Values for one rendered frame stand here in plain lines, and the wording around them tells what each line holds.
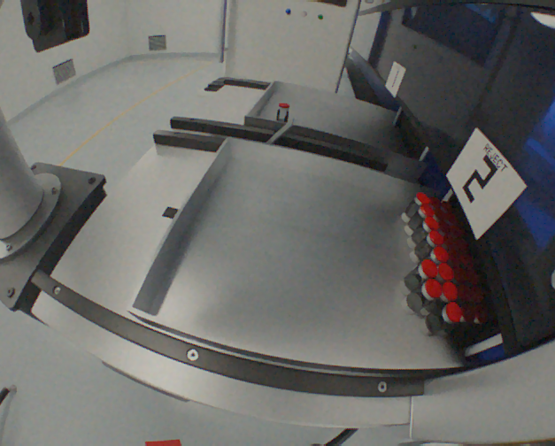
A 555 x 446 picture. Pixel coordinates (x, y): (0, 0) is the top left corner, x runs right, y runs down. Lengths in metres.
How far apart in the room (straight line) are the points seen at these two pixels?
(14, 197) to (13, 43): 5.21
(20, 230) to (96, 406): 0.99
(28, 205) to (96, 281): 0.20
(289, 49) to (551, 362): 1.01
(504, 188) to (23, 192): 0.54
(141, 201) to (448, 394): 0.38
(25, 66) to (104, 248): 5.41
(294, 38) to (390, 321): 0.93
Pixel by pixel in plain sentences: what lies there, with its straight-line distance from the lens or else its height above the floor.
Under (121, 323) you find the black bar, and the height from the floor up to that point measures 0.90.
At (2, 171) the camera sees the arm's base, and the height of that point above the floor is 0.96.
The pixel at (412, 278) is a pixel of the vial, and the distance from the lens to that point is 0.26.
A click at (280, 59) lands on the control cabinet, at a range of 1.00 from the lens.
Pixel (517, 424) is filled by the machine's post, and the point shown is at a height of 0.99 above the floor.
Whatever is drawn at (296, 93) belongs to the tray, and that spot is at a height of 0.89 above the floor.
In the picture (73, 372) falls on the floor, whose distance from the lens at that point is 1.37.
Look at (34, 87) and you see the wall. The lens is 5.68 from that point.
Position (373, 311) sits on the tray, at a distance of 0.25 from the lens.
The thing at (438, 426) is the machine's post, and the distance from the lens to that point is 0.23.
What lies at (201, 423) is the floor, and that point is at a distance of 1.12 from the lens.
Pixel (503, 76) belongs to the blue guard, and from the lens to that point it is 0.25.
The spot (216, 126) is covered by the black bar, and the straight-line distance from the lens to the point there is 0.42.
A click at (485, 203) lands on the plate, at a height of 1.01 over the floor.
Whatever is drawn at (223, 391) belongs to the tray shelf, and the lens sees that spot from 0.21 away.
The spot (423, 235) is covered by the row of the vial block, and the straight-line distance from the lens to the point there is 0.30.
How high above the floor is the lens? 1.09
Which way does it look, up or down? 50 degrees down
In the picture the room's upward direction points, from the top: 11 degrees clockwise
